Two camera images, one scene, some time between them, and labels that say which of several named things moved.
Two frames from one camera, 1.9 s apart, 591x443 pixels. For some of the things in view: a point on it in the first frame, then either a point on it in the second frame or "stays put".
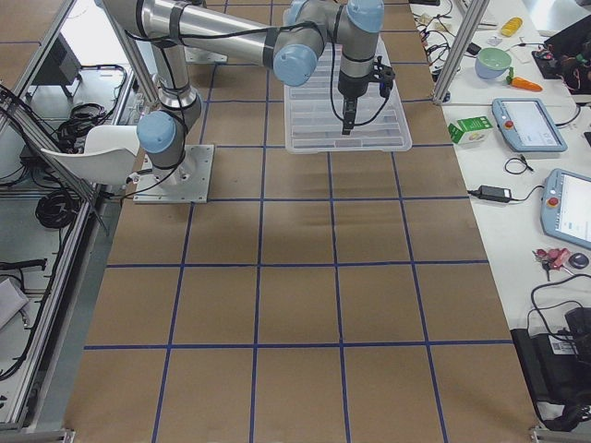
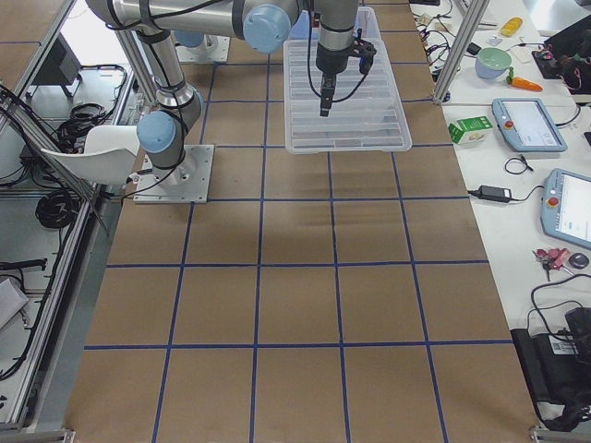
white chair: x=109 y=156 stays put
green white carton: x=471 y=130 stays put
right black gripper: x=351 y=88 → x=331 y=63
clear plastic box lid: x=314 y=111 stays put
